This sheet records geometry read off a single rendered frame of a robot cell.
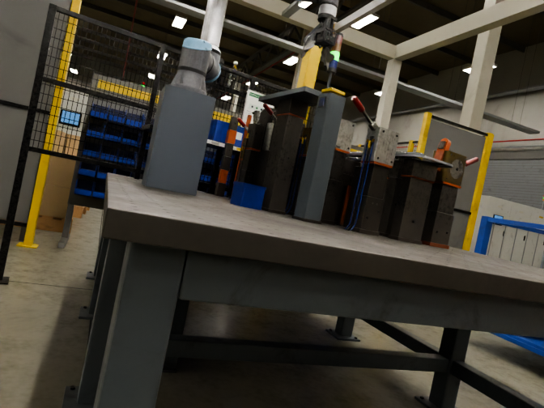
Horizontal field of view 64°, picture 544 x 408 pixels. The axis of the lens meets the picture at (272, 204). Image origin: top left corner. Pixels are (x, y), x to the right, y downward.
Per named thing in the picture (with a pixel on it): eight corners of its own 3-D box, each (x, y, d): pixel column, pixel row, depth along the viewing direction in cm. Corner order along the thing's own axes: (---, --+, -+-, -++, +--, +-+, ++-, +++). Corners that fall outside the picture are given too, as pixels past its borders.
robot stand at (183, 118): (145, 186, 166) (166, 83, 165) (141, 184, 184) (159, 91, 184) (196, 196, 173) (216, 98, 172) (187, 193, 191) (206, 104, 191)
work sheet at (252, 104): (267, 141, 307) (276, 98, 306) (239, 133, 296) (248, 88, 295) (265, 141, 308) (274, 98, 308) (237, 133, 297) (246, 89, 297)
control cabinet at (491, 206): (475, 269, 1142) (495, 179, 1139) (460, 265, 1192) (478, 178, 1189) (538, 281, 1229) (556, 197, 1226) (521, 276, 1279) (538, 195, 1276)
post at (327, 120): (321, 224, 148) (347, 98, 148) (303, 221, 144) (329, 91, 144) (308, 221, 155) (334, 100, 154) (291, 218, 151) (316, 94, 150)
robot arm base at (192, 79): (171, 87, 168) (176, 61, 168) (166, 92, 182) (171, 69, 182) (209, 97, 174) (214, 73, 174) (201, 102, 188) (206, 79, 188)
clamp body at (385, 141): (379, 237, 148) (401, 133, 148) (352, 232, 142) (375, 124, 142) (364, 234, 154) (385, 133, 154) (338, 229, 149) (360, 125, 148)
